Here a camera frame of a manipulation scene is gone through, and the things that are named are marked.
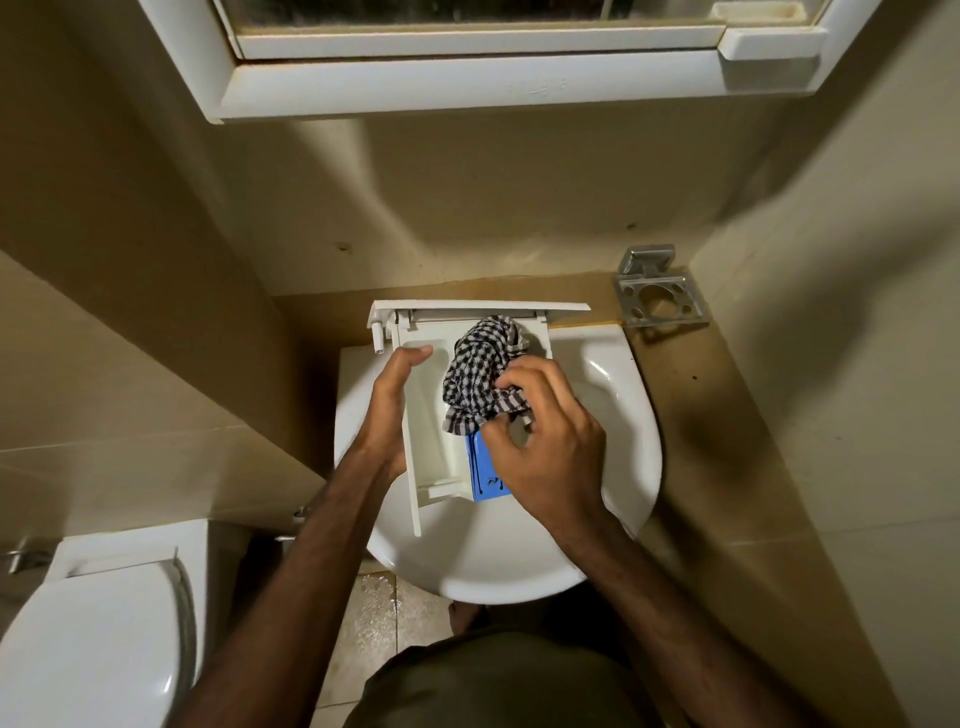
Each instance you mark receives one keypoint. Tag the person's left forearm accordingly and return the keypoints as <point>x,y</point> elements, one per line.
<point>292,607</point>

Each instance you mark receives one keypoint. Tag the chrome soap dish holder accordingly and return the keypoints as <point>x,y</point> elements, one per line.
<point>660,300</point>

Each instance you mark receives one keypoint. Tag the chrome toilet paper holder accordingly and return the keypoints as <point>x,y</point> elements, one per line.
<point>294,519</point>

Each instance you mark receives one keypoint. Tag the person's right forearm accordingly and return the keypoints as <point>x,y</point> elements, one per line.
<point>675,637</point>

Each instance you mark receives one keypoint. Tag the white ceramic sink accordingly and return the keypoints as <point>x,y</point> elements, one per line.
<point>622,420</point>

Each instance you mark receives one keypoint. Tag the black white checkered cloth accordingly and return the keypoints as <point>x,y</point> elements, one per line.
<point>476,367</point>

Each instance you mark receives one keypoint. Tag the white mirror cabinet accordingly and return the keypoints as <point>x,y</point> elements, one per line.
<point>487,82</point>

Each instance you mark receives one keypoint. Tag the person's left hand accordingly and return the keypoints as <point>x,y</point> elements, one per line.
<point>386,420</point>

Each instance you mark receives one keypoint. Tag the person's right hand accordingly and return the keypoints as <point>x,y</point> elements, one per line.
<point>555,465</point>

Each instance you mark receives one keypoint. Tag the white detergent drawer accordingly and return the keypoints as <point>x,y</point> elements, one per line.
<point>431,442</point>

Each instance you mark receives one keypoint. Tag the white toilet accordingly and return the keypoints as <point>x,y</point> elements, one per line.
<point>97,630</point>

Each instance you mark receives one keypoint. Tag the person's dark shorts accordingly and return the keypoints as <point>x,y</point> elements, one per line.
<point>502,682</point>

